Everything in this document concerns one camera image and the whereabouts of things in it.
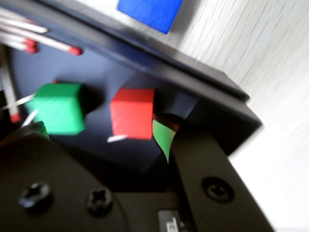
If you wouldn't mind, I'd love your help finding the blue wooden cube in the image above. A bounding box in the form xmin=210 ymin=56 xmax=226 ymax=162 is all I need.
xmin=117 ymin=0 xmax=183 ymax=34

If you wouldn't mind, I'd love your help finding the red wooden cube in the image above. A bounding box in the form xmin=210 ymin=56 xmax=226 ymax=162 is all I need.
xmin=110 ymin=88 xmax=155 ymax=140

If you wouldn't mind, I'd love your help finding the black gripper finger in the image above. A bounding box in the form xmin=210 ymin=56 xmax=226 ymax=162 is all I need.
xmin=0 ymin=120 xmax=131 ymax=232

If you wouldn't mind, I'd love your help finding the green wooden cube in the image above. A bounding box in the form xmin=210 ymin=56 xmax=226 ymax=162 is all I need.
xmin=25 ymin=83 xmax=85 ymax=135

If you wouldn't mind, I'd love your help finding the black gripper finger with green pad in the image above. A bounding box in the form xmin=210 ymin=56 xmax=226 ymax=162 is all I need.
xmin=152 ymin=118 xmax=276 ymax=232

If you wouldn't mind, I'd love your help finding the black cardboard box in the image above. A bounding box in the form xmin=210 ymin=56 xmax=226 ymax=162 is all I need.
xmin=0 ymin=0 xmax=264 ymax=194

